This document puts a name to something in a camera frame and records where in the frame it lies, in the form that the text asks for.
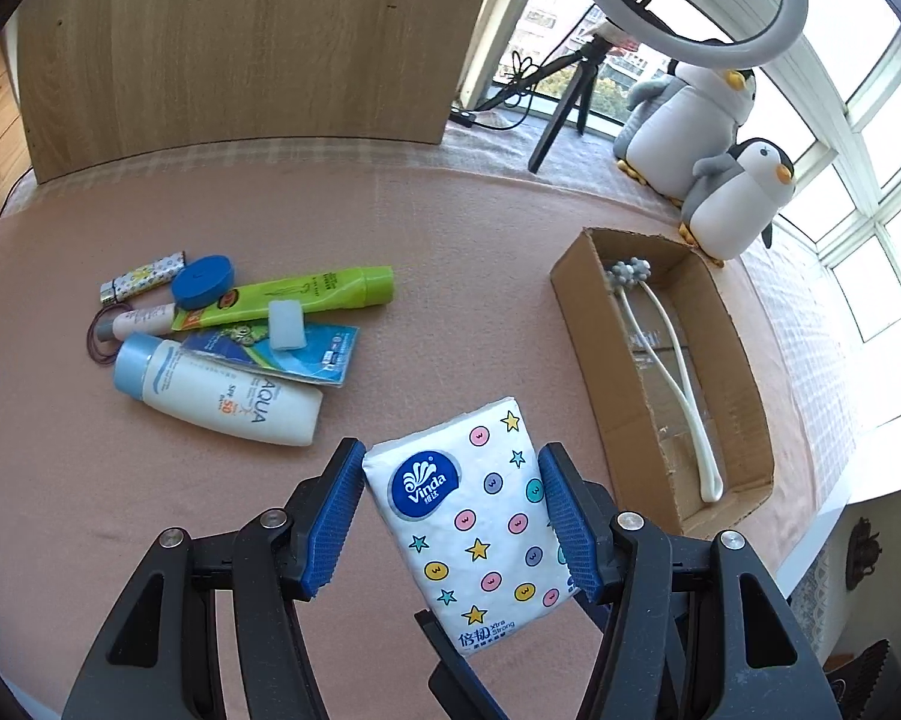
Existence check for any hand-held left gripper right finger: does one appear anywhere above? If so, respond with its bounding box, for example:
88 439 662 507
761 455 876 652
536 442 845 720

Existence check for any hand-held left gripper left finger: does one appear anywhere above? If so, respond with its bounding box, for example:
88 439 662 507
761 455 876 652
60 437 366 720

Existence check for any patterned white tissue pack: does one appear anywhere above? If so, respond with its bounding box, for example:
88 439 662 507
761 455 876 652
363 395 580 657

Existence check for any light blue sachet packet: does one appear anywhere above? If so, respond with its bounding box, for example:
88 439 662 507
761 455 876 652
182 319 361 389

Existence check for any cardboard box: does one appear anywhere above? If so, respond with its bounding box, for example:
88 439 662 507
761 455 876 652
550 226 776 539

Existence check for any green squeeze tube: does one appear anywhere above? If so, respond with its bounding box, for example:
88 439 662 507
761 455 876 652
171 265 396 332

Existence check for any blue round case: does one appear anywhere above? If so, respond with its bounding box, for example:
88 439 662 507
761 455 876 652
173 254 236 311

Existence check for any small white tube grey cap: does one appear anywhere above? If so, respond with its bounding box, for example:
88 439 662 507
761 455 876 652
94 303 177 342

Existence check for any patterned yellow white lighter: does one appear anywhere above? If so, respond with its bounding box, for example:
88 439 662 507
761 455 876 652
100 249 186 306

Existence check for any white grey roller massager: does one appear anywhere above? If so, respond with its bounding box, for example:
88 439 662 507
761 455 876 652
604 256 725 502

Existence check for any white sunscreen bottle blue cap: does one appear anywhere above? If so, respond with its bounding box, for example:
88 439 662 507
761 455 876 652
114 335 324 447

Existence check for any small translucent white cap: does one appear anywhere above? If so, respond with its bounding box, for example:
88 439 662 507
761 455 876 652
268 300 305 350

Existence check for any dark brown ornament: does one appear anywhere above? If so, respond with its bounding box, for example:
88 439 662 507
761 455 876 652
844 516 882 587

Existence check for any pale checked bedsheet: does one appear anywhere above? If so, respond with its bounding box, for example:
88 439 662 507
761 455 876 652
0 109 872 466

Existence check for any black ribbed device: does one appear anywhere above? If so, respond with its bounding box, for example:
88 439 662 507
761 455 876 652
821 637 894 720

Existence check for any small penguin plush toy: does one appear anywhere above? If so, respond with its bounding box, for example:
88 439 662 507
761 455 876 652
679 137 797 267

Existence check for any black tripod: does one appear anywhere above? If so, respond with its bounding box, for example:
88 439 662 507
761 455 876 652
527 22 624 173

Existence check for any large penguin plush toy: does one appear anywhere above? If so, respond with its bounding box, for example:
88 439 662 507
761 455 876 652
613 60 758 203

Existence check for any light wooden board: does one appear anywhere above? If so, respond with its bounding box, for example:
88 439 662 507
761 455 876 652
15 0 526 185

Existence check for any dark hair tie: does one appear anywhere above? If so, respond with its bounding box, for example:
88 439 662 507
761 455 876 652
88 307 132 368

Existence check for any black ring light cable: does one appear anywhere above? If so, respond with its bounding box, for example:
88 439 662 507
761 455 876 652
480 49 571 128

